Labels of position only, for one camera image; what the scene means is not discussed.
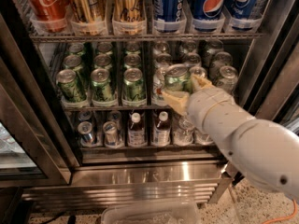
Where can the silver can bottom front left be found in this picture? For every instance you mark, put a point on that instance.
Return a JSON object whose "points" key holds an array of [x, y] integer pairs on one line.
{"points": [[87, 133]]}

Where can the gold can left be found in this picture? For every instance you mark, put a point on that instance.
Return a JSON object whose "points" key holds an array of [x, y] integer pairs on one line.
{"points": [[88, 17]]}

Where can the green can second row middle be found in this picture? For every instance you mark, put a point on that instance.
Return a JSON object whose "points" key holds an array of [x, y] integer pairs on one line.
{"points": [[103, 61]]}

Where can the silver can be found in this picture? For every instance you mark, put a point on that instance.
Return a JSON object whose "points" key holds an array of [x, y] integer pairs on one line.
{"points": [[85, 116], [111, 133], [87, 133], [115, 116]]}

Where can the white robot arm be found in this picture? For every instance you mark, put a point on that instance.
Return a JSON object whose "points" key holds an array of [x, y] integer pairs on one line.
{"points": [[264, 152]]}

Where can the white can second row middle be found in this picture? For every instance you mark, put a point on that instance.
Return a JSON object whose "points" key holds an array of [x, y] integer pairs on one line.
{"points": [[192, 59]]}

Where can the red Coca-Cola can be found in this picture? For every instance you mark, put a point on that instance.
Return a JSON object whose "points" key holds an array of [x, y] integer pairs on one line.
{"points": [[49, 14]]}

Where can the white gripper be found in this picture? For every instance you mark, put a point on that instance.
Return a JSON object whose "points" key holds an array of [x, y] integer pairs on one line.
{"points": [[205, 103]]}

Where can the white can second row right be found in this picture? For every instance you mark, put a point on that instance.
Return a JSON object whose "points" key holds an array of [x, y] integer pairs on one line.
{"points": [[219, 60]]}

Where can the white diet can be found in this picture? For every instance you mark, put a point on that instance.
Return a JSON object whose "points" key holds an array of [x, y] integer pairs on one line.
{"points": [[199, 71], [158, 85], [226, 78]]}

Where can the silver can bottom back left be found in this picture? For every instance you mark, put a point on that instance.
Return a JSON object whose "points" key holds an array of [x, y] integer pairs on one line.
{"points": [[85, 116]]}

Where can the white diet can front middle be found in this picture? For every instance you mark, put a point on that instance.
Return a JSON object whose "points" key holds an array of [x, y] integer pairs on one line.
{"points": [[199, 71]]}

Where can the open fridge door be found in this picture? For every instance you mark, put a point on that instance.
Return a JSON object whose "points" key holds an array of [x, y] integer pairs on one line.
{"points": [[281, 103]]}

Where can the white can second row left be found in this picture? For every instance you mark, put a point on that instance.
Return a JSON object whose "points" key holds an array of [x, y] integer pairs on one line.
{"points": [[162, 59]]}

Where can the blue Pepsi can right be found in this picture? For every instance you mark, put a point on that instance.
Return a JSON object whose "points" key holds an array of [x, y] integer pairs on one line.
{"points": [[244, 10]]}

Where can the gold can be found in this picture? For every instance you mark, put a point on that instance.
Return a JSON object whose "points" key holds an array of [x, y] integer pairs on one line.
{"points": [[88, 17], [129, 16]]}

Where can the stainless steel fridge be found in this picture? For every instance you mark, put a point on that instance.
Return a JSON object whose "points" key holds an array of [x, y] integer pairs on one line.
{"points": [[65, 173]]}

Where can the white diet can front left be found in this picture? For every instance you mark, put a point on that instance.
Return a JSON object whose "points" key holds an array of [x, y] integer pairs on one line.
{"points": [[158, 85]]}

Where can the white diet can front right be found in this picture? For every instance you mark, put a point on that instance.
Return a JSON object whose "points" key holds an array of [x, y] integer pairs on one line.
{"points": [[226, 78]]}

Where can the clear water bottle right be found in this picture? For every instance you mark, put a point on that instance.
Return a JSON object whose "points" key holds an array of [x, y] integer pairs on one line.
{"points": [[202, 138]]}

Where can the brown tea bottle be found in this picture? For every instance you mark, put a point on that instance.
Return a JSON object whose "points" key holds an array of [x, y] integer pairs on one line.
{"points": [[136, 131], [161, 130]]}

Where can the blue pepsi can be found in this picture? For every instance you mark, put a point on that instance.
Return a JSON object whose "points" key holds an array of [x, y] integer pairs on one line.
{"points": [[206, 14], [167, 15], [244, 10]]}

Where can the brown tea bottle left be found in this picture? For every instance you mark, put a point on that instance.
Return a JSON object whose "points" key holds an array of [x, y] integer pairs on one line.
{"points": [[136, 131]]}

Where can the clear plastic bin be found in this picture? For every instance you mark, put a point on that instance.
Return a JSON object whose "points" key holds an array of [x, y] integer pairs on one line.
{"points": [[153, 212]]}

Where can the blue Pepsi can left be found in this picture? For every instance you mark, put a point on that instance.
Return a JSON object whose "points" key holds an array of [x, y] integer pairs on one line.
{"points": [[167, 15]]}

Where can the blue Pepsi can middle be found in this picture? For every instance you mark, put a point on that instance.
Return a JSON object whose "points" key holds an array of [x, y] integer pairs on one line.
{"points": [[206, 14]]}

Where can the white can back left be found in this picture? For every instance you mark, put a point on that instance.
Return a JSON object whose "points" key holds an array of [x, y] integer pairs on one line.
{"points": [[160, 47]]}

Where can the silver can bottom back right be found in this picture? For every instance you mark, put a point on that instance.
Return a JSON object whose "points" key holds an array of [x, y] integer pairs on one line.
{"points": [[115, 116]]}

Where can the white can back right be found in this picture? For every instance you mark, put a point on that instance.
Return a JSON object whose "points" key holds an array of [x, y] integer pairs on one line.
{"points": [[210, 48]]}

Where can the clear water bottle left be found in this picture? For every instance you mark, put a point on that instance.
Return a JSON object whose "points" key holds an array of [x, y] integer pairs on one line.
{"points": [[182, 131]]}

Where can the gold can right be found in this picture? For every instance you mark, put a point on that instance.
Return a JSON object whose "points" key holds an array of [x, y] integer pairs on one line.
{"points": [[129, 16]]}

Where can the silver can bottom front right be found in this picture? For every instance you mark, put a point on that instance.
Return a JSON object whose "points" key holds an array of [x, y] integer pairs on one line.
{"points": [[111, 133]]}

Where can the green can second row left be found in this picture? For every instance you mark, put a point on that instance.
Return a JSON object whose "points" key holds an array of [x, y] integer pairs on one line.
{"points": [[75, 63]]}

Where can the white can back middle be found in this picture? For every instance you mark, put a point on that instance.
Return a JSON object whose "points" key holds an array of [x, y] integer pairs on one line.
{"points": [[186, 47]]}

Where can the brown tea bottle right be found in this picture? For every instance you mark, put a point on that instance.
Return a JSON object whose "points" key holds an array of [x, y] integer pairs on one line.
{"points": [[161, 130]]}

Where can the clear water bottle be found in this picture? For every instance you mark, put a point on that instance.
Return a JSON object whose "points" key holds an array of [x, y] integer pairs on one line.
{"points": [[182, 131], [202, 138]]}

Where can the white can second row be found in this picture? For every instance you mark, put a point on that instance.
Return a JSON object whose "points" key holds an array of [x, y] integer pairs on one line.
{"points": [[219, 60], [192, 59], [162, 59]]}

